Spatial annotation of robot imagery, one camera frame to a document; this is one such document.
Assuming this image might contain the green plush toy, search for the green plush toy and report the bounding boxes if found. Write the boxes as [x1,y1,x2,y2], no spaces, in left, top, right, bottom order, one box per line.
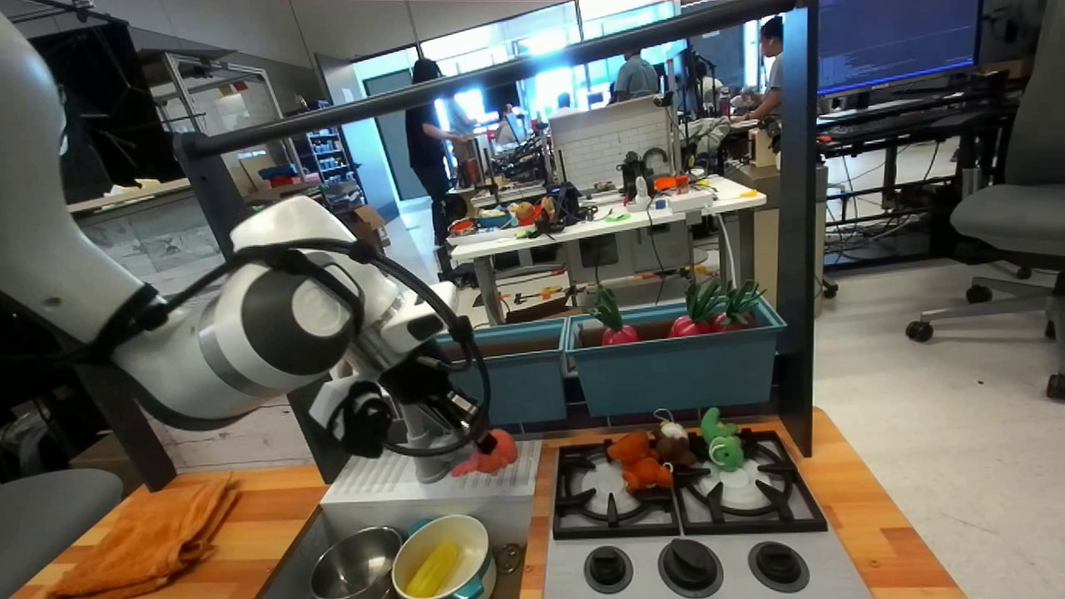
[696,406,744,474]

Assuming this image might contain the red radish toy green leaves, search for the red radish toy green leaves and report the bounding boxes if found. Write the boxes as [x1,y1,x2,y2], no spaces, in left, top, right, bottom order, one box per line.
[666,280,720,340]
[710,280,770,333]
[582,284,642,347]

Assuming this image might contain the person in black clothes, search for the person in black clothes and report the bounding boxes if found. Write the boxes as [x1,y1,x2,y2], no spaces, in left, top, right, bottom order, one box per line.
[404,58,473,280]

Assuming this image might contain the grey office chair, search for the grey office chair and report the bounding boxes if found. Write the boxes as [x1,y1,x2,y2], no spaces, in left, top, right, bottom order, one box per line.
[901,0,1065,403]

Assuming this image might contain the brown plush toy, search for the brown plush toy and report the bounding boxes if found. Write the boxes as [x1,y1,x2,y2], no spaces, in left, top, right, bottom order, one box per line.
[649,413,713,470]

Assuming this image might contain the grey padded chair seat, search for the grey padded chair seat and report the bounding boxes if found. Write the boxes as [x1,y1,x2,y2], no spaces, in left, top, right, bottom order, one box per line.
[0,467,127,599]

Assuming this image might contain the blue computer monitor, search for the blue computer monitor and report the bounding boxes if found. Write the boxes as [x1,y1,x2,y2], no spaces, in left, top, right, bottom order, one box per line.
[815,0,986,100]

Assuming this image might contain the orange plush toy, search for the orange plush toy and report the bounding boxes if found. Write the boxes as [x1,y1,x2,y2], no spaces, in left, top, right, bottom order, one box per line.
[605,428,677,495]

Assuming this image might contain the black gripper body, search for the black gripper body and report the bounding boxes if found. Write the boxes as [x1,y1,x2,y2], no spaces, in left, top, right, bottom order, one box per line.
[383,344,488,454]

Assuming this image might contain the black stove knob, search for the black stove knob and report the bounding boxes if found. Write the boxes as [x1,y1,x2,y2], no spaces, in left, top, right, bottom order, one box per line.
[744,538,813,591]
[582,541,635,597]
[656,537,726,599]

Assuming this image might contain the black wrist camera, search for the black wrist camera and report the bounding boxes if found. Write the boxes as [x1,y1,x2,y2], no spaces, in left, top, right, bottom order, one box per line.
[331,381,398,460]

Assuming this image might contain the white toy sink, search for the white toy sink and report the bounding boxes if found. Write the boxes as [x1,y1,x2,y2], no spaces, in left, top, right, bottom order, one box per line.
[264,438,545,599]

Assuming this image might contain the yellow toy corn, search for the yellow toy corn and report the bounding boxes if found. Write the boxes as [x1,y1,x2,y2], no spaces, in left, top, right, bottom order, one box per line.
[404,538,466,597]

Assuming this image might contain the white cluttered work table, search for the white cluttered work table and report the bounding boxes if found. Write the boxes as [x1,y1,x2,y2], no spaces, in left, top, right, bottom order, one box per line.
[445,170,770,326]

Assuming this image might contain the grey toy stove black grates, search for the grey toy stove black grates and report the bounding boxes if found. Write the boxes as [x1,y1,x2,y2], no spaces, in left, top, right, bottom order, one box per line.
[543,428,874,599]

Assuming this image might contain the orange cloth towel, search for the orange cloth towel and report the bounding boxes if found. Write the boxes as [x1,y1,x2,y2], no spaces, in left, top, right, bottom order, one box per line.
[42,475,247,599]

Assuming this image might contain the white bowl teal outside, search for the white bowl teal outside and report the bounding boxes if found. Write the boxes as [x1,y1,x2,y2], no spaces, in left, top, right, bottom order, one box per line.
[391,513,498,599]

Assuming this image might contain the pink plush carrot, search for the pink plush carrot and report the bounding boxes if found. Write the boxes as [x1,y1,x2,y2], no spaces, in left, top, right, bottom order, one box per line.
[445,425,526,479]

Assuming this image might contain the black desk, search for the black desk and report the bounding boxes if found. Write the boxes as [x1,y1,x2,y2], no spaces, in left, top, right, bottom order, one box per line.
[815,78,1017,269]

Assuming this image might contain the person in grey shirt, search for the person in grey shirt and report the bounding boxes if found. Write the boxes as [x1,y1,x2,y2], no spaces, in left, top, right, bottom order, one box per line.
[608,47,659,105]

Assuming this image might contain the person in white shirt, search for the person in white shirt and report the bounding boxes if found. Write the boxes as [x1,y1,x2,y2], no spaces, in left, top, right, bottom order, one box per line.
[752,13,786,131]

